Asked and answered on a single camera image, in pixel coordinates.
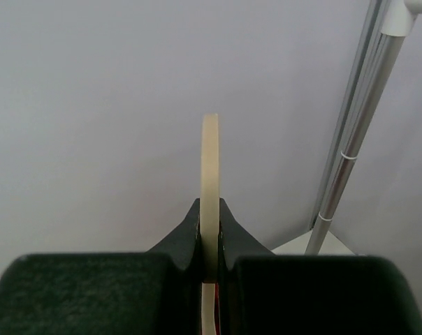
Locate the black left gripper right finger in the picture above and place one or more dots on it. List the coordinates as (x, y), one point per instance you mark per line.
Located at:
(264, 293)

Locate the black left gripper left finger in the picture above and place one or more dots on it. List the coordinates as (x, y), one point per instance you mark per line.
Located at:
(155, 292)

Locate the aluminium frame post left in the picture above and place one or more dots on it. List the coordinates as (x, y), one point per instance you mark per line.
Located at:
(373, 18)

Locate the beige wooden hanger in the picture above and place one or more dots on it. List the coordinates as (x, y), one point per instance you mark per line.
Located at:
(209, 218)

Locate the metal clothes rack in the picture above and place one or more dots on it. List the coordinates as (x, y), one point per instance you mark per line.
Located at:
(397, 24)

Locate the red t shirt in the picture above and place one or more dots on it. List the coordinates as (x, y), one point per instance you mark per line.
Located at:
(216, 309)

